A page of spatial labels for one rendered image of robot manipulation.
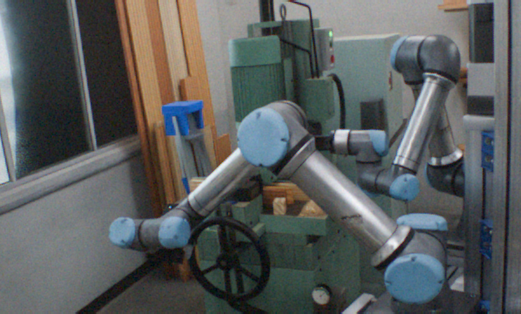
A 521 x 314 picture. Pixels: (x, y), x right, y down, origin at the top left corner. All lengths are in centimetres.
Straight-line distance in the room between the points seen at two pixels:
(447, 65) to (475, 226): 43
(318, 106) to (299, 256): 55
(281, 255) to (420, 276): 79
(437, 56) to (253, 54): 59
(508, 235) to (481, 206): 11
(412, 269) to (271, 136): 39
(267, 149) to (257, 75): 71
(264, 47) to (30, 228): 158
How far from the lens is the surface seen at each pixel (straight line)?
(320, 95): 199
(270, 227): 181
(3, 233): 274
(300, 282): 185
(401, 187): 147
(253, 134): 112
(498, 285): 145
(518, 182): 134
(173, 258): 154
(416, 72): 165
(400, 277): 114
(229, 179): 134
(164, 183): 333
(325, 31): 206
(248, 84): 180
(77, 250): 311
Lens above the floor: 151
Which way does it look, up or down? 14 degrees down
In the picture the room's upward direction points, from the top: 5 degrees counter-clockwise
